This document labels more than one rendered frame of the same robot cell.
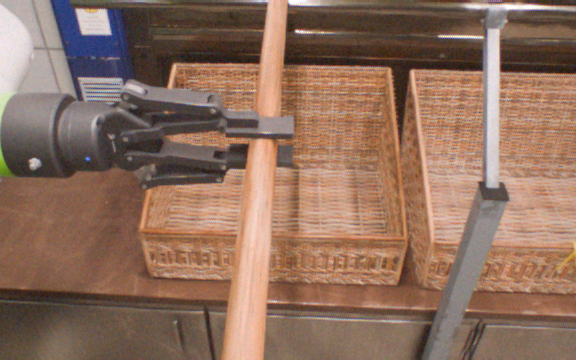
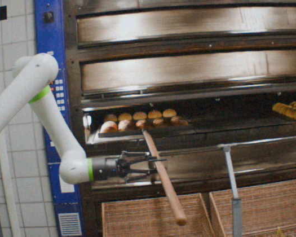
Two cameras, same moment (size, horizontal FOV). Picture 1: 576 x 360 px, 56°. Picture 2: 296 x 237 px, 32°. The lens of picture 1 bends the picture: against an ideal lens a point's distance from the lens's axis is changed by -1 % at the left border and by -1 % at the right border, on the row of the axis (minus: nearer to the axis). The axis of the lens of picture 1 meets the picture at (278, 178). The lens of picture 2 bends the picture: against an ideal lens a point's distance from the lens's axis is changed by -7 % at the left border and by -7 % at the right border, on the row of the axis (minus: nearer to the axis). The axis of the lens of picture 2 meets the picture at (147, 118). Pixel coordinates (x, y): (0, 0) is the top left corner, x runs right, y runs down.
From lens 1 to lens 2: 170 cm
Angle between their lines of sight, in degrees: 35
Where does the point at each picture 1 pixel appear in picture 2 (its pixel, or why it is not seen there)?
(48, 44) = (44, 200)
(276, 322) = not seen: outside the picture
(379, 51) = (194, 187)
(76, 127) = (110, 162)
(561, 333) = not seen: outside the picture
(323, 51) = not seen: hidden behind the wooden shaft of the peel
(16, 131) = (96, 163)
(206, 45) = (116, 194)
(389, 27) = (197, 175)
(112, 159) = (118, 173)
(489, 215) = (237, 206)
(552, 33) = (262, 166)
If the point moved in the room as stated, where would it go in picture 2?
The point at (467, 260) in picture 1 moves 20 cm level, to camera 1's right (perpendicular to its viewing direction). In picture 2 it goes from (235, 229) to (274, 222)
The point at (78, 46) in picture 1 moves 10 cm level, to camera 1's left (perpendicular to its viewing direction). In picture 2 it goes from (59, 198) to (42, 199)
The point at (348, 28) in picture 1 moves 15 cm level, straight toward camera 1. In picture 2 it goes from (179, 178) to (179, 184)
